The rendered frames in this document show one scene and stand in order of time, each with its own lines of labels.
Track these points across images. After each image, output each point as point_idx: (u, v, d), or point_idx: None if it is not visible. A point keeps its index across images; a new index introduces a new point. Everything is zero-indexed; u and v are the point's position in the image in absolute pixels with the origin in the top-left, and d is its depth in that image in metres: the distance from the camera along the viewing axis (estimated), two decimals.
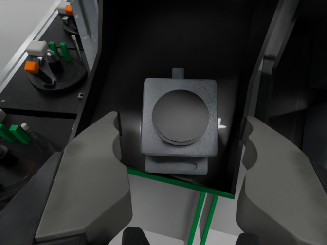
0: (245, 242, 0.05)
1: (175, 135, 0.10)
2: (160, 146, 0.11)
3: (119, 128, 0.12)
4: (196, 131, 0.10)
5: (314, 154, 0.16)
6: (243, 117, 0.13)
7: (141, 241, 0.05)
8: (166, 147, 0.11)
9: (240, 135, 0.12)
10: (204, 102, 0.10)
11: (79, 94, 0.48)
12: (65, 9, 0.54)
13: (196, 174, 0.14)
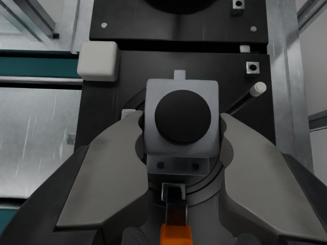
0: (245, 242, 0.05)
1: (177, 134, 0.10)
2: (162, 146, 0.11)
3: (143, 127, 0.12)
4: (199, 130, 0.10)
5: None
6: None
7: (141, 241, 0.05)
8: (168, 147, 0.11)
9: None
10: (206, 102, 0.11)
11: (234, 2, 0.26)
12: None
13: (198, 175, 0.14)
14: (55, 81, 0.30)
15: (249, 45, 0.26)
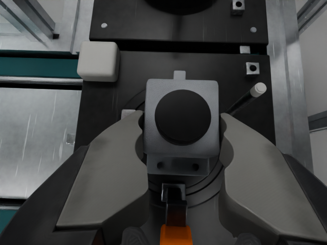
0: (245, 242, 0.05)
1: (177, 134, 0.10)
2: (162, 146, 0.11)
3: (143, 127, 0.12)
4: (199, 130, 0.10)
5: None
6: None
7: (141, 241, 0.05)
8: (168, 147, 0.11)
9: None
10: (206, 101, 0.11)
11: (234, 3, 0.26)
12: None
13: (198, 175, 0.14)
14: (55, 81, 0.29)
15: (249, 46, 0.26)
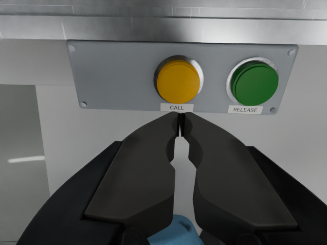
0: (245, 242, 0.05)
1: None
2: None
3: (177, 129, 0.12)
4: None
5: None
6: (180, 113, 0.13)
7: (141, 241, 0.05)
8: None
9: (181, 131, 0.12)
10: None
11: None
12: None
13: None
14: None
15: None
